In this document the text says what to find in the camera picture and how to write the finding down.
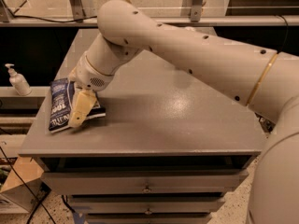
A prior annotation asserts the middle grey drawer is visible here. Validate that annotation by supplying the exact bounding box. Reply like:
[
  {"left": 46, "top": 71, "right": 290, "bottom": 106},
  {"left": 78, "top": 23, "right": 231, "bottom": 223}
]
[{"left": 69, "top": 195, "right": 225, "bottom": 214}]

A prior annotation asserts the grey drawer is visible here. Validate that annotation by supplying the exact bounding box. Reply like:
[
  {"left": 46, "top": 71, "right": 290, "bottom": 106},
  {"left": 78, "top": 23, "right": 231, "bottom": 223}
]
[
  {"left": 86, "top": 214, "right": 212, "bottom": 224},
  {"left": 69, "top": 195, "right": 225, "bottom": 214},
  {"left": 41, "top": 169, "right": 249, "bottom": 195}
]

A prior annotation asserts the metal shelf rail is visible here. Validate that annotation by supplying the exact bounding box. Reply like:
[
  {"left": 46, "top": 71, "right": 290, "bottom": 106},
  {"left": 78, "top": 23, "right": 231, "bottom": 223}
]
[{"left": 0, "top": 15, "right": 299, "bottom": 28}]

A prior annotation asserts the black floor cable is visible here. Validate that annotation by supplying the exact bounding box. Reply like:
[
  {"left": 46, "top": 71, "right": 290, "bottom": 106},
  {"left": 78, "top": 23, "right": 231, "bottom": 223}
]
[{"left": 0, "top": 143, "right": 57, "bottom": 224}]

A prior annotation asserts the blue chip bag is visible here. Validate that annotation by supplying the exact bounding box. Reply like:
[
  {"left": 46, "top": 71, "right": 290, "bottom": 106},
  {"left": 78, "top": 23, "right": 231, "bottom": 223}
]
[{"left": 49, "top": 78, "right": 106, "bottom": 133}]

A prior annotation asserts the white pump soap bottle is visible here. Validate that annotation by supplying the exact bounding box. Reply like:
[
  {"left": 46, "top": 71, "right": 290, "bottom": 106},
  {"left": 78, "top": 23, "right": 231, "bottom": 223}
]
[{"left": 5, "top": 63, "right": 32, "bottom": 96}]

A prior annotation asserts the black cable on shelf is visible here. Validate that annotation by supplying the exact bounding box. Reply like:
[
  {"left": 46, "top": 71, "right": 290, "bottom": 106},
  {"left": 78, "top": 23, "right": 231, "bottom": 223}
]
[{"left": 12, "top": 14, "right": 98, "bottom": 24}]

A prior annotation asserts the bottom grey drawer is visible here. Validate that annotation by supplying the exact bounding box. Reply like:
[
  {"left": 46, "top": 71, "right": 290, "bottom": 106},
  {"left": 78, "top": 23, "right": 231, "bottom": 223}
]
[{"left": 86, "top": 214, "right": 212, "bottom": 224}]

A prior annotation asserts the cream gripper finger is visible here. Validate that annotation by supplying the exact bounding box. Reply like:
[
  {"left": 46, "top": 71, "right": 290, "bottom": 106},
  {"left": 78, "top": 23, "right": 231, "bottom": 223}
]
[{"left": 68, "top": 89, "right": 96, "bottom": 128}]

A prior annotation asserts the cardboard box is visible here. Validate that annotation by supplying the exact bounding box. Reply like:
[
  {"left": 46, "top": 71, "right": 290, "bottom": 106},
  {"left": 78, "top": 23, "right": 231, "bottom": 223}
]
[{"left": 0, "top": 157, "right": 43, "bottom": 214}]

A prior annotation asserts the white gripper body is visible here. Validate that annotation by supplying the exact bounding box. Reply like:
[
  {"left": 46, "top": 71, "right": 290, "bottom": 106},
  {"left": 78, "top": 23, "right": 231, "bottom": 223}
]
[{"left": 68, "top": 52, "right": 113, "bottom": 91}]

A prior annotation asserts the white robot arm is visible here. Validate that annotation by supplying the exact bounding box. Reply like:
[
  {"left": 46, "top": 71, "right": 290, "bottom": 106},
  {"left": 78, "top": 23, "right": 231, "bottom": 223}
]
[{"left": 69, "top": 0, "right": 299, "bottom": 224}]

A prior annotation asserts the top grey drawer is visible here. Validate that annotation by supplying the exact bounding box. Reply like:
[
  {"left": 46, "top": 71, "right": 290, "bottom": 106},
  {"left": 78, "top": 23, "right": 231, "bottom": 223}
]
[{"left": 41, "top": 169, "right": 249, "bottom": 195}]

